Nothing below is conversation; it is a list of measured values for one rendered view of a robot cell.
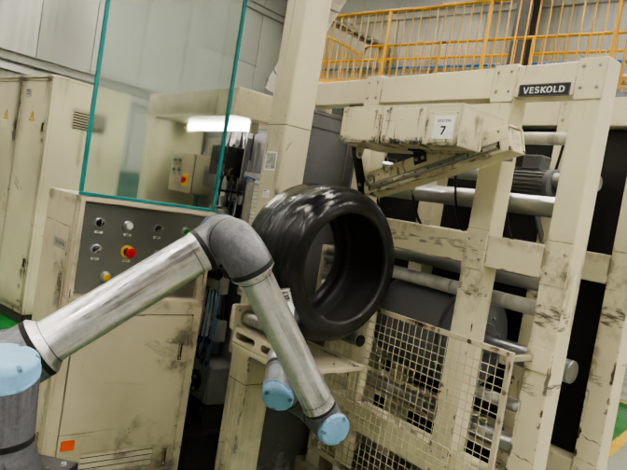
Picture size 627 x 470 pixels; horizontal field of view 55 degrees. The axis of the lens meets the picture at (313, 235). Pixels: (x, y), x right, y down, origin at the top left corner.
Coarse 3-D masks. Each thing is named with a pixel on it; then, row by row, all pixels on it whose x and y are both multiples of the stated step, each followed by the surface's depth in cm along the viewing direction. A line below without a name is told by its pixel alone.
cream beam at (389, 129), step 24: (360, 120) 237; (384, 120) 226; (408, 120) 217; (432, 120) 208; (456, 120) 200; (480, 120) 206; (504, 120) 214; (360, 144) 241; (384, 144) 228; (408, 144) 217; (432, 144) 208; (456, 144) 200; (480, 144) 207
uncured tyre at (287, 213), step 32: (288, 192) 212; (320, 192) 204; (352, 192) 210; (256, 224) 209; (288, 224) 197; (320, 224) 199; (352, 224) 240; (384, 224) 218; (288, 256) 194; (352, 256) 244; (384, 256) 221; (320, 288) 241; (352, 288) 241; (384, 288) 223; (320, 320) 205; (352, 320) 214
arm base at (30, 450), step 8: (32, 440) 127; (8, 448) 122; (16, 448) 123; (24, 448) 125; (32, 448) 128; (0, 456) 121; (8, 456) 122; (16, 456) 123; (24, 456) 125; (32, 456) 127; (0, 464) 121; (8, 464) 122; (16, 464) 123; (24, 464) 125; (32, 464) 126; (40, 464) 130
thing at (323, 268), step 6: (324, 246) 267; (330, 246) 267; (324, 252) 268; (330, 252) 266; (324, 258) 267; (330, 258) 263; (324, 264) 269; (330, 264) 265; (324, 270) 267; (318, 276) 268; (324, 276) 266; (318, 282) 268; (318, 288) 269
